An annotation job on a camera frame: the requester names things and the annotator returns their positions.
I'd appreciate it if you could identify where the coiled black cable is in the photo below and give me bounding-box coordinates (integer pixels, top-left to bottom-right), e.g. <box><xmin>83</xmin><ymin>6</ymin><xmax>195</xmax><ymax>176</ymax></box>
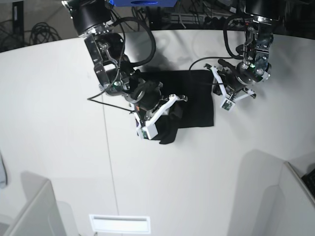
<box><xmin>29</xmin><ymin>22</ymin><xmax>62</xmax><ymax>45</ymax></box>

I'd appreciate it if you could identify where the grey folded cloth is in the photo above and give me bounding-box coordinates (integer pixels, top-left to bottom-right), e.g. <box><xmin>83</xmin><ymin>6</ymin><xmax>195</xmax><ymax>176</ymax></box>
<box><xmin>0</xmin><ymin>154</ymin><xmax>7</xmax><ymax>189</ymax></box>

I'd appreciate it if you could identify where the white right bin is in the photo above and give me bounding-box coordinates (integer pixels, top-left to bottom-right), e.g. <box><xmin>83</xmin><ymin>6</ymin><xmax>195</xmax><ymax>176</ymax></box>
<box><xmin>257</xmin><ymin>162</ymin><xmax>315</xmax><ymax>236</ymax></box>

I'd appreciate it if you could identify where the blue box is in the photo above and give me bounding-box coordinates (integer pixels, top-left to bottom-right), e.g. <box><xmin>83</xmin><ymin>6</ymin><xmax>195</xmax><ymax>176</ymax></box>
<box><xmin>109</xmin><ymin>0</ymin><xmax>177</xmax><ymax>7</ymax></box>

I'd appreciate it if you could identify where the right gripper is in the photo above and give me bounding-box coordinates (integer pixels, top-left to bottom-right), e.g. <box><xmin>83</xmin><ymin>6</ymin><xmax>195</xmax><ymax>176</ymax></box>
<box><xmin>127</xmin><ymin>81</ymin><xmax>188</xmax><ymax>127</ymax></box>

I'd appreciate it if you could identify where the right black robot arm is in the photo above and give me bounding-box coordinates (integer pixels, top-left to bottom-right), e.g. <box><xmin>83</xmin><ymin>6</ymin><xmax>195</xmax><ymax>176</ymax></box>
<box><xmin>62</xmin><ymin>0</ymin><xmax>188</xmax><ymax>127</ymax></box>

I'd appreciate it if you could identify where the white left bin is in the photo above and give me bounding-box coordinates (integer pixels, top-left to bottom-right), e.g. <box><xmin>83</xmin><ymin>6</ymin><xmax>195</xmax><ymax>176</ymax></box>
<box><xmin>0</xmin><ymin>171</ymin><xmax>79</xmax><ymax>236</ymax></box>

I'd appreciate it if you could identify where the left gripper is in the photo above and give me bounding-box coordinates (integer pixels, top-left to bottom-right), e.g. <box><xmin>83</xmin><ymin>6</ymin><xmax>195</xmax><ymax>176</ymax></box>
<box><xmin>204</xmin><ymin>63</ymin><xmax>256</xmax><ymax>102</ymax></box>

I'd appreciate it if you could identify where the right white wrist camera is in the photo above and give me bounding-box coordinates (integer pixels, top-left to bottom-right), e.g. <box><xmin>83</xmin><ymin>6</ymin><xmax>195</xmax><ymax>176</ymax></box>
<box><xmin>136</xmin><ymin>125</ymin><xmax>158</xmax><ymax>140</ymax></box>

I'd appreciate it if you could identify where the black keyboard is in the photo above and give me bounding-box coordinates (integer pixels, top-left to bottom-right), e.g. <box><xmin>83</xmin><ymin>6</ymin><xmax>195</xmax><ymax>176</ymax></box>
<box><xmin>302</xmin><ymin>169</ymin><xmax>315</xmax><ymax>197</ymax></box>

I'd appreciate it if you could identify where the black T-shirt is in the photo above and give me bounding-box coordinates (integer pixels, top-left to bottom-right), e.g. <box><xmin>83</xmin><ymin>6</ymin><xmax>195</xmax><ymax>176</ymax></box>
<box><xmin>141</xmin><ymin>70</ymin><xmax>214</xmax><ymax>145</ymax></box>

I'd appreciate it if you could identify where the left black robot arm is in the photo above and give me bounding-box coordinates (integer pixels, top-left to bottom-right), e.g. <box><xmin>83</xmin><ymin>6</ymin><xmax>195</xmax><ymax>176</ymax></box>
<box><xmin>206</xmin><ymin>0</ymin><xmax>280</xmax><ymax>102</ymax></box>

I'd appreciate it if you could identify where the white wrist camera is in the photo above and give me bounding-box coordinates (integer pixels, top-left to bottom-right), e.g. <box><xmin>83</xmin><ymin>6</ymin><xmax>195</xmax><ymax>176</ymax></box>
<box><xmin>136</xmin><ymin>125</ymin><xmax>158</xmax><ymax>140</ymax></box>
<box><xmin>220</xmin><ymin>97</ymin><xmax>235</xmax><ymax>112</ymax></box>

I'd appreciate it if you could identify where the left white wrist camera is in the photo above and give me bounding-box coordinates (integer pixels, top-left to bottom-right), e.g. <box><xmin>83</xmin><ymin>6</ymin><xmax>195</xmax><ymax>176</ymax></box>
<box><xmin>220</xmin><ymin>97</ymin><xmax>235</xmax><ymax>112</ymax></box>

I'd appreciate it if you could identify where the white bin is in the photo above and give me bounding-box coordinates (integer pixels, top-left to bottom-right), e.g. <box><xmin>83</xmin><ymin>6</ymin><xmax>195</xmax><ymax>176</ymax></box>
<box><xmin>257</xmin><ymin>162</ymin><xmax>315</xmax><ymax>236</ymax></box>
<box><xmin>0</xmin><ymin>171</ymin><xmax>79</xmax><ymax>236</ymax></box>

